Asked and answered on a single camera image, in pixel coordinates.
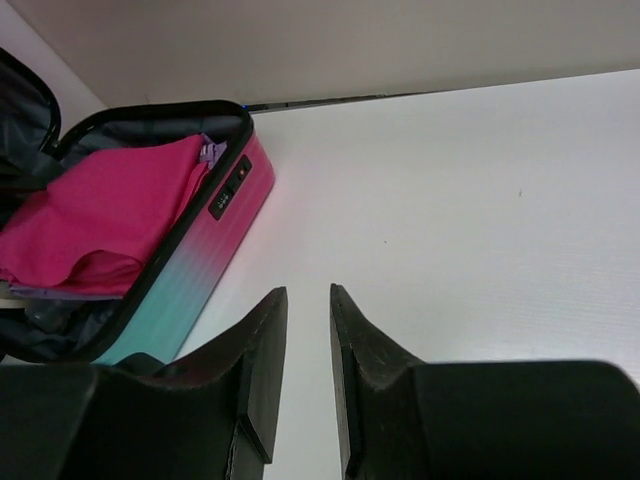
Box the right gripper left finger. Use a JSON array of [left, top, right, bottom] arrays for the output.
[[155, 286, 288, 465]]

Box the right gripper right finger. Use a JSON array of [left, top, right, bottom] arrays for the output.
[[330, 284, 425, 478]]

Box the pink and teal suitcase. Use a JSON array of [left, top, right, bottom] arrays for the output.
[[1, 52, 275, 364]]

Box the purple shirt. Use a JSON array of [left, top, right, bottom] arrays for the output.
[[7, 132, 229, 301]]

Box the pink cloth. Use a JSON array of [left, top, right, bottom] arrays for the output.
[[0, 133, 211, 301]]

